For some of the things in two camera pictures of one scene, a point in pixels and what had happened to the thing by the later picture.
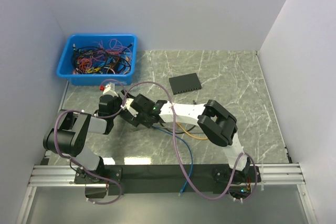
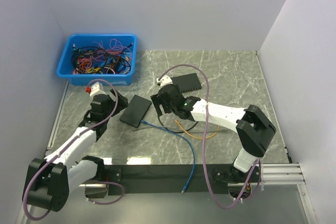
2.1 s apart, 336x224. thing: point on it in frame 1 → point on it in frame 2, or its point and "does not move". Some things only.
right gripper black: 147,125 → 157,100
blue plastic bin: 89,60 does not move
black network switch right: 185,83 does not move
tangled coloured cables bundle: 109,57 does not move
